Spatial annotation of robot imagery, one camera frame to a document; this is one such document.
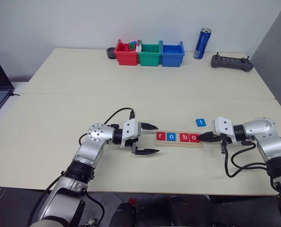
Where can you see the red toy brick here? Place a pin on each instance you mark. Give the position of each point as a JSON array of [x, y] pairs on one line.
[[139, 42]]

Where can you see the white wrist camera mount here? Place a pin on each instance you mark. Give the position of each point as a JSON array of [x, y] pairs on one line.
[[131, 128], [223, 126]]

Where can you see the red letter tile o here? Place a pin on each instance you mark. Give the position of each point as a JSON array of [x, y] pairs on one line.
[[194, 138]]

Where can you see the wooden letter tray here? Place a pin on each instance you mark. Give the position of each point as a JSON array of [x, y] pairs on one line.
[[178, 145]]

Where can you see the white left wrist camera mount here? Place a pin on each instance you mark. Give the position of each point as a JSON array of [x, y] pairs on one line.
[[131, 128]]

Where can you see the small red object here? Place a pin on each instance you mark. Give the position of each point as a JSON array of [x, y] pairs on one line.
[[132, 201]]

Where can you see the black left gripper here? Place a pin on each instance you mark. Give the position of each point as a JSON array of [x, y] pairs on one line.
[[134, 147]]

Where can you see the white toy brick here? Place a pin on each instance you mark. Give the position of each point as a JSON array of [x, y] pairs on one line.
[[138, 48]]

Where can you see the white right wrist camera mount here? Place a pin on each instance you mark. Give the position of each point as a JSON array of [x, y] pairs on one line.
[[223, 126]]

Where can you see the blue letter tile o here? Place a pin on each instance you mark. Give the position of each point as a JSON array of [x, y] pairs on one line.
[[171, 137]]

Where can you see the green toy brick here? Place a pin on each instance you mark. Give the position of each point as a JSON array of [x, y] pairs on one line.
[[131, 46]]

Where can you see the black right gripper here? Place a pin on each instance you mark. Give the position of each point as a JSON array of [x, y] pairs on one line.
[[223, 146]]

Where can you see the green plastic bin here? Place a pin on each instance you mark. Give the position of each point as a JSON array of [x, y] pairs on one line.
[[149, 59]]

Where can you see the blue plastic bin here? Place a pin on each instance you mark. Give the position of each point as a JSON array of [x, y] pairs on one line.
[[171, 60]]

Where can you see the black round container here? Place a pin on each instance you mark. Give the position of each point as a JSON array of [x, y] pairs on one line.
[[110, 54]]

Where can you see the red letter tile b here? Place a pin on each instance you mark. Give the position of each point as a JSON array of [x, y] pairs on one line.
[[184, 137]]

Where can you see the red plastic bin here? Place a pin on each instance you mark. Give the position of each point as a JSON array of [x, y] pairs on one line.
[[126, 58]]

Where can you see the dark rounded shape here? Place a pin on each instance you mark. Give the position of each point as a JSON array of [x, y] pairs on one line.
[[125, 215], [185, 210]]

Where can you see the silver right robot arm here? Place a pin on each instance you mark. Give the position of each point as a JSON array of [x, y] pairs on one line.
[[261, 128]]

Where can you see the red letter tile r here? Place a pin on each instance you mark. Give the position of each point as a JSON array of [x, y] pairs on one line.
[[161, 136]]

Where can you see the grey remote controller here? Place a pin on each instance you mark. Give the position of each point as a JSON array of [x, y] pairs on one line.
[[230, 63]]

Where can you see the blue letter tile t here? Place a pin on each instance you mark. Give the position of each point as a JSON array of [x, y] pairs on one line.
[[200, 122]]

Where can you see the blue drink can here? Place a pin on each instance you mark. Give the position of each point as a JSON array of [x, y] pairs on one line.
[[202, 43]]

